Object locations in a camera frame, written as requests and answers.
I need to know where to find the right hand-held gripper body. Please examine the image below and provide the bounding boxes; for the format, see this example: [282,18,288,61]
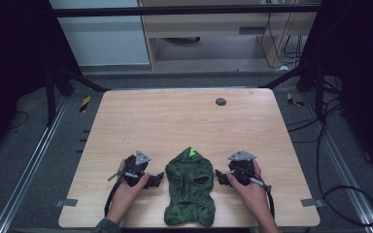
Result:
[227,149,258,187]

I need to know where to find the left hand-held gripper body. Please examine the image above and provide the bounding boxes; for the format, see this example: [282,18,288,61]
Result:
[122,149,153,188]

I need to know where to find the green knitted balaclava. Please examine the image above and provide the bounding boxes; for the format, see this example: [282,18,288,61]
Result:
[163,146,217,229]

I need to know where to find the person's left hand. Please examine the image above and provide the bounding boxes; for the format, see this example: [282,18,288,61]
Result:
[108,158,151,216]

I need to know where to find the person's right hand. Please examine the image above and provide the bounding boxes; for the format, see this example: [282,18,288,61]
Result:
[225,159,270,216]

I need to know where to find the grey tape strip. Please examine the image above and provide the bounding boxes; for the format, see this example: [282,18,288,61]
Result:
[55,198,79,208]
[300,198,324,209]

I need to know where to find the white cabinet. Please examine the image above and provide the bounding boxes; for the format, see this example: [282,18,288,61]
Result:
[49,0,152,68]

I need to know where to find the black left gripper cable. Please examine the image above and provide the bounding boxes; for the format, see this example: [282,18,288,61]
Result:
[103,171,141,218]

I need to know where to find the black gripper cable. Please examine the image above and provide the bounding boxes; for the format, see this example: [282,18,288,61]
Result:
[103,171,141,218]
[248,176,276,219]

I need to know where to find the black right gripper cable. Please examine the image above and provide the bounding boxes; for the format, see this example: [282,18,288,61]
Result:
[248,176,276,219]

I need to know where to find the black floor cable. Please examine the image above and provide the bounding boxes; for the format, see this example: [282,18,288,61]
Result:
[286,96,373,228]

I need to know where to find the yellow-handled tool on floor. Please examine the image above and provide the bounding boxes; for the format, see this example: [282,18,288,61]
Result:
[79,95,92,114]

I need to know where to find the metal floor rail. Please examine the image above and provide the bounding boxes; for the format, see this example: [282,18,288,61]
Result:
[304,93,373,233]
[0,96,70,233]

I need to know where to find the black frame stand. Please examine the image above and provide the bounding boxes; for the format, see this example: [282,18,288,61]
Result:
[260,59,326,122]
[44,62,111,128]

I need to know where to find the hanging black cables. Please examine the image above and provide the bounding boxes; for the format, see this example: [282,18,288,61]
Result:
[259,12,306,71]

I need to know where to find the black frame crossbar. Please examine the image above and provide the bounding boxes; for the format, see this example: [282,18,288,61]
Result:
[50,4,322,17]

